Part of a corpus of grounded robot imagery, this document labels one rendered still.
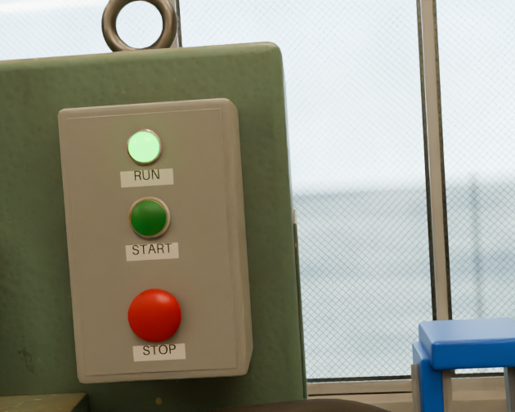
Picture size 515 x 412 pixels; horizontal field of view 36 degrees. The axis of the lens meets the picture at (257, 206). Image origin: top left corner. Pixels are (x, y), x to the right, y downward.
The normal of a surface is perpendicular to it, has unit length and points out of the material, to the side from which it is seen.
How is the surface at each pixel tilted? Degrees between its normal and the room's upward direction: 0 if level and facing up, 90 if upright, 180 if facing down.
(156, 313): 90
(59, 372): 90
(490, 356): 90
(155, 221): 91
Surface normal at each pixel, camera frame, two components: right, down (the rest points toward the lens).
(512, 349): -0.07, 0.06
